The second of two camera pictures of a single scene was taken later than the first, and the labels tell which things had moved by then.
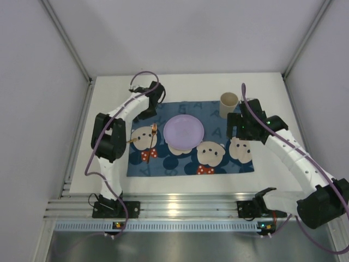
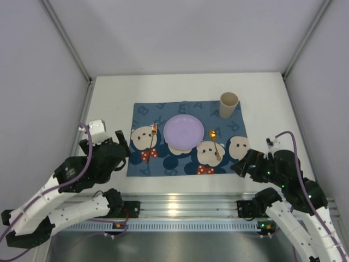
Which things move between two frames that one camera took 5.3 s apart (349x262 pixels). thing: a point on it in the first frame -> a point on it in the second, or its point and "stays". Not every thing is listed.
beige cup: (228, 101) stays
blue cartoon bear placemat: (149, 154) stays
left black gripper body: (147, 113) -> (114, 147)
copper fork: (154, 127) stays
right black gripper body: (235, 125) -> (250, 164)
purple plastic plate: (184, 132) stays
